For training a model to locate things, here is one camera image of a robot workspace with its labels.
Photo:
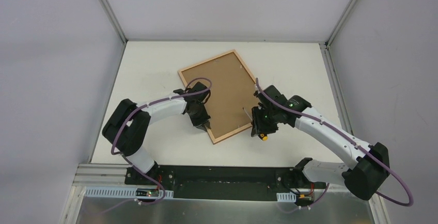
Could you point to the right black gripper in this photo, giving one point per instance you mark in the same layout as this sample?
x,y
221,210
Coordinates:
x,y
259,126

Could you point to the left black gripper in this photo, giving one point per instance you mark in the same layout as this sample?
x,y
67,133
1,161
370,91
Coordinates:
x,y
200,120

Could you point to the black orange handle screwdriver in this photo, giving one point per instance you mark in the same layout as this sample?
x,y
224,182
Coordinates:
x,y
247,113

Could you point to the brown wooden photo frame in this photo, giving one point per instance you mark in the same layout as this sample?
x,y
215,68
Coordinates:
x,y
233,86

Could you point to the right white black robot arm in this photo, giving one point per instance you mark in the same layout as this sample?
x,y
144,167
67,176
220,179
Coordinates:
x,y
360,169

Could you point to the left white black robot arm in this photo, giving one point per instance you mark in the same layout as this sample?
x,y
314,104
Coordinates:
x,y
126,128

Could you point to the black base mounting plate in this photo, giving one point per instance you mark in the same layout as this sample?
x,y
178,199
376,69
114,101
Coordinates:
x,y
225,183

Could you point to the right white cable duct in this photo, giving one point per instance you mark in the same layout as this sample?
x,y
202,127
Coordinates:
x,y
286,197

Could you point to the white cable duct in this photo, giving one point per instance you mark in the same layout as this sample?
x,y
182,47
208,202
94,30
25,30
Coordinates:
x,y
123,192
286,197

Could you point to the left white cable duct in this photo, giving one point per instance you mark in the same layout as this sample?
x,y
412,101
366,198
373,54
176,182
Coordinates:
x,y
123,192

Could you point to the aluminium front rail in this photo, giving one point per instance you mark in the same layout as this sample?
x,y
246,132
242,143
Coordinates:
x,y
108,175

